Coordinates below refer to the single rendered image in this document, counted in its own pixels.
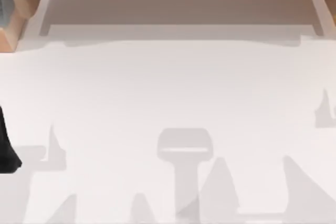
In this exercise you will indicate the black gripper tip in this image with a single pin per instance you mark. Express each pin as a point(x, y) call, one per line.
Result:
point(7, 153)

